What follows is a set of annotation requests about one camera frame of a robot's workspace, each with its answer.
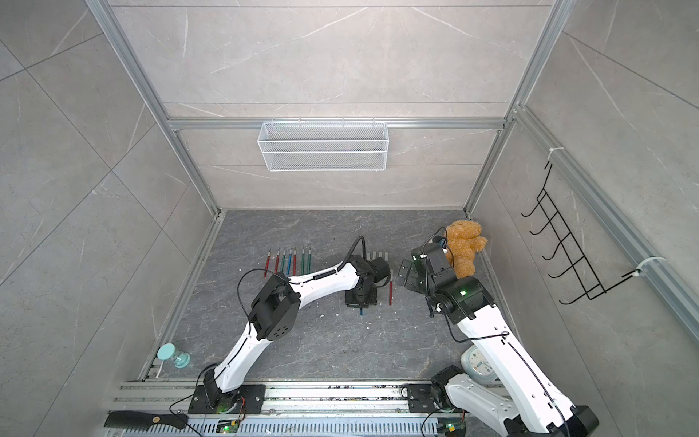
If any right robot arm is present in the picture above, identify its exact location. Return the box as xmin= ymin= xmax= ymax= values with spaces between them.
xmin=397 ymin=227 xmax=600 ymax=436

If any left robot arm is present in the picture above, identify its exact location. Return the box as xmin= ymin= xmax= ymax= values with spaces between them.
xmin=189 ymin=236 xmax=391 ymax=414

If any brown teddy bear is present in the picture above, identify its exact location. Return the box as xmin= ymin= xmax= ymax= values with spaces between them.
xmin=446 ymin=220 xmax=488 ymax=279

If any white tape roll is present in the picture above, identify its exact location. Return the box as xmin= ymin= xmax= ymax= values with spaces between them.
xmin=461 ymin=344 xmax=498 ymax=385

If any teal sand timer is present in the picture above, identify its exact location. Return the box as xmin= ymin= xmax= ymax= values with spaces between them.
xmin=157 ymin=342 xmax=191 ymax=369

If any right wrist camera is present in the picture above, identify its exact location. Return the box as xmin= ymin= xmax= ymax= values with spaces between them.
xmin=411 ymin=242 xmax=444 ymax=260

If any aluminium mounting rail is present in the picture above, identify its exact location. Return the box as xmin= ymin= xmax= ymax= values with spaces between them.
xmin=102 ymin=379 xmax=572 ymax=437

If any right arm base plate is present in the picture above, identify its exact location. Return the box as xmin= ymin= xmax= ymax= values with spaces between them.
xmin=403 ymin=381 xmax=482 ymax=414

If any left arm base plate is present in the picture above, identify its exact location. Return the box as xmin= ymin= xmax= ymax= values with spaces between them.
xmin=187 ymin=384 xmax=266 ymax=415

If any white wire mesh basket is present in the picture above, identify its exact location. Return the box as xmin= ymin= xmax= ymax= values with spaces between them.
xmin=258 ymin=120 xmax=390 ymax=172

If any black wire hook rack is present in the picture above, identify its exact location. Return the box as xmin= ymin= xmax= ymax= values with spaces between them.
xmin=520 ymin=161 xmax=643 ymax=306

